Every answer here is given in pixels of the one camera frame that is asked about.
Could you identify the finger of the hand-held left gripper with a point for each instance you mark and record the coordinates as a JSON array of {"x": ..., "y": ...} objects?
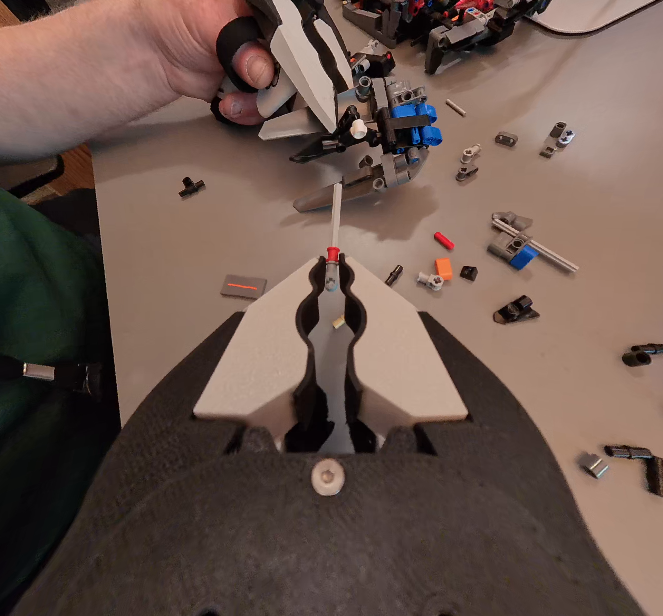
[
  {"x": 305, "y": 72},
  {"x": 334, "y": 51}
]

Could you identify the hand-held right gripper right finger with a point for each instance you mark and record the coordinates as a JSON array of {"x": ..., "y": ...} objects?
[{"x": 409, "y": 367}]

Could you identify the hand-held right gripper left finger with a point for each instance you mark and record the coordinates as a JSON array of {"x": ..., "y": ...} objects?
[{"x": 259, "y": 367}]

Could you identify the grey lego wing assembly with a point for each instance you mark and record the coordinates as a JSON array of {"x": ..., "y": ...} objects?
[{"x": 393, "y": 175}]

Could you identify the grey lego axle red bush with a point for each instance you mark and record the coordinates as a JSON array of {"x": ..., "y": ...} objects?
[{"x": 332, "y": 252}]

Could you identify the person's left forearm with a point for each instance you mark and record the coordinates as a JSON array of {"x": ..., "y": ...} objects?
[{"x": 67, "y": 87}]

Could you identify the small tan lego pin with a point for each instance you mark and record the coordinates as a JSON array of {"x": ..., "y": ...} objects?
[{"x": 338, "y": 323}]

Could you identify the light grey lego axle connector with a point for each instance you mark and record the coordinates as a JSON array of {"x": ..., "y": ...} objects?
[{"x": 432, "y": 280}]

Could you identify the lego car chassis model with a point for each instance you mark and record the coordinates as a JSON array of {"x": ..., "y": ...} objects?
[{"x": 414, "y": 5}]

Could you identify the orange lego piece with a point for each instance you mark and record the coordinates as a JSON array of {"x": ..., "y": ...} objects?
[{"x": 444, "y": 268}]

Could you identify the small black lego tile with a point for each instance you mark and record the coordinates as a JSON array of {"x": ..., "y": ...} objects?
[{"x": 469, "y": 273}]

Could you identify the black lego wedge piece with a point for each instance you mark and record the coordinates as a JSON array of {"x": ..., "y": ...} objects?
[{"x": 515, "y": 310}]

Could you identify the red lego pin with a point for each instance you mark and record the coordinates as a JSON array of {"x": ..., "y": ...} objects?
[{"x": 444, "y": 241}]

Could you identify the short grey lego axle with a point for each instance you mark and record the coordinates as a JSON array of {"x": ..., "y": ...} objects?
[{"x": 456, "y": 108}]

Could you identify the grey lego axle blue assembly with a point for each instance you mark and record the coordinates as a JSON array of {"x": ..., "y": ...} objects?
[{"x": 510, "y": 248}]

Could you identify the black lego T connector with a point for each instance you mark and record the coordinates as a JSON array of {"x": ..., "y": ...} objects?
[{"x": 190, "y": 187}]

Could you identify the small grey lego block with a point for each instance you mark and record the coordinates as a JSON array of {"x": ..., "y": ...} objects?
[{"x": 506, "y": 139}]

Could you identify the small shiny grey lego piece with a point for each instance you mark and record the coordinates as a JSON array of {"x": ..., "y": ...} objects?
[{"x": 594, "y": 466}]

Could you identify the black lego bush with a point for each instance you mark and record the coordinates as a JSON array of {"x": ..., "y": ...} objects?
[{"x": 636, "y": 359}]

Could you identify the small square grey lego piece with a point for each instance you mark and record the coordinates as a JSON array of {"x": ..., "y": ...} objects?
[{"x": 546, "y": 152}]

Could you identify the black lego beam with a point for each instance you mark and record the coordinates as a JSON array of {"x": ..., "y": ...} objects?
[{"x": 629, "y": 452}]

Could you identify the dark grey lego double connector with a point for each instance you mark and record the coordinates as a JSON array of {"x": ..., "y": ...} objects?
[{"x": 558, "y": 132}]

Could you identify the black lego long pin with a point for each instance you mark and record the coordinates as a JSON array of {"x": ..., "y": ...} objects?
[{"x": 647, "y": 349}]

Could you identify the person's left hand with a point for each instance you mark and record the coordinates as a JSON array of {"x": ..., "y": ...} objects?
[{"x": 181, "y": 41}]

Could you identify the grey tile orange line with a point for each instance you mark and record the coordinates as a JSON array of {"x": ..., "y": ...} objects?
[{"x": 243, "y": 292}]

